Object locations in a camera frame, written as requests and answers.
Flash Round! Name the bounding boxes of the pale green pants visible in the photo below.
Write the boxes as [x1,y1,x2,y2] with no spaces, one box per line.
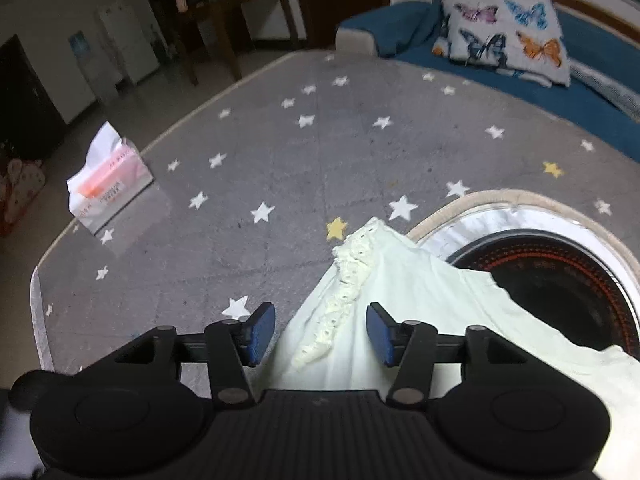
[270,217,640,480]

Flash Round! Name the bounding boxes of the dark cabinet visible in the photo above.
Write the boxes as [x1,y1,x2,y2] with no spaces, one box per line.
[0,35,66,153]

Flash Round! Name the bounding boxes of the brown wooden door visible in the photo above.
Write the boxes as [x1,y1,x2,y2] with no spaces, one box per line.
[289,0,391,51]

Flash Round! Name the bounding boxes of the grey star-print tablecloth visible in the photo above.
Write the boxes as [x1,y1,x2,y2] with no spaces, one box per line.
[30,50,640,376]

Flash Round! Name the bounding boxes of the butterfly print pillow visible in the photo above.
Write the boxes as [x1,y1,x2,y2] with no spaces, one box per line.
[432,0,571,87]

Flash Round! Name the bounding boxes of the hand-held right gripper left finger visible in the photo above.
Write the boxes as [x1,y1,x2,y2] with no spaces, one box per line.
[111,302,277,407]

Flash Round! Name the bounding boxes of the round black cooktop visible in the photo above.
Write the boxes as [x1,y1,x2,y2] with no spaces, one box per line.
[407,190,640,356]

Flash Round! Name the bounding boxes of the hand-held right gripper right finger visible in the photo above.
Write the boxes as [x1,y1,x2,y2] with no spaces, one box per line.
[366,302,532,407]

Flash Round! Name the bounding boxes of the pink patterned bag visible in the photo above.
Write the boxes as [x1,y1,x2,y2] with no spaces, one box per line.
[0,157,46,237]

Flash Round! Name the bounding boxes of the wooden side table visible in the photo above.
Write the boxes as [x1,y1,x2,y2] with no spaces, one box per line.
[175,0,301,86]

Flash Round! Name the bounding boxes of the white cabinet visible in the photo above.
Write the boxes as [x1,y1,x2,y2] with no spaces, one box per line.
[95,2,161,86]

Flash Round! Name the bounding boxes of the blue sofa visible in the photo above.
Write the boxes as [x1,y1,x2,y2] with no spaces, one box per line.
[335,0,640,161]

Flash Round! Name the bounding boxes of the pink tissue pack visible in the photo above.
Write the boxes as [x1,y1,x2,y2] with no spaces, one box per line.
[67,121,153,235]

